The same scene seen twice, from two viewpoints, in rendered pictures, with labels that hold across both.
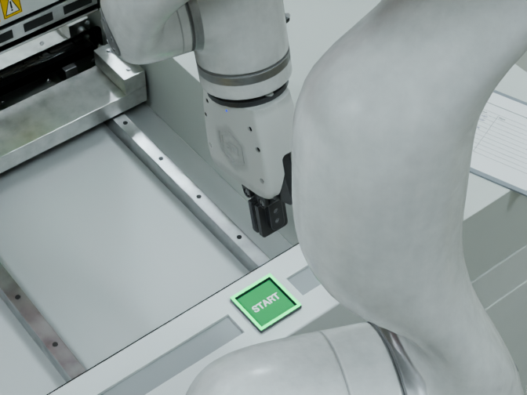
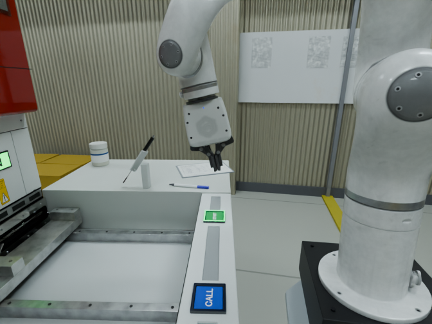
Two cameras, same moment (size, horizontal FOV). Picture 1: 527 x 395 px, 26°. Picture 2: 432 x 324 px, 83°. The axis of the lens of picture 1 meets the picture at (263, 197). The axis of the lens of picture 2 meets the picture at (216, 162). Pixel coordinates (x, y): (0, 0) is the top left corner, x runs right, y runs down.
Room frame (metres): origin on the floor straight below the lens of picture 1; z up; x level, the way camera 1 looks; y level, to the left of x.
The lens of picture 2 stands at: (0.38, 0.44, 1.30)
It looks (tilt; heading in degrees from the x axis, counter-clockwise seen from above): 18 degrees down; 309
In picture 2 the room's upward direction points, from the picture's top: straight up
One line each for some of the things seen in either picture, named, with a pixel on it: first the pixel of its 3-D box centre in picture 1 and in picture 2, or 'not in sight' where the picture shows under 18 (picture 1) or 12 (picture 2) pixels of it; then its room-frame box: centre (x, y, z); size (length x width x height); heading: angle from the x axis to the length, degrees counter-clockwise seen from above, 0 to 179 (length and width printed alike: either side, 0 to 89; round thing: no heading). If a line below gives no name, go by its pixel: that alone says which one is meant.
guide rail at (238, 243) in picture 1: (179, 184); (121, 235); (1.04, 0.11, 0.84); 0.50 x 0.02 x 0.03; 38
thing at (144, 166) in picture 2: not in sight; (140, 168); (1.06, 0.01, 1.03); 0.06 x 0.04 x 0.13; 38
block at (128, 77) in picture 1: (119, 67); (65, 213); (1.21, 0.20, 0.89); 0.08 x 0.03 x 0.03; 38
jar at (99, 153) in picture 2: not in sight; (99, 153); (1.41, -0.03, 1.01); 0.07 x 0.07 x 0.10
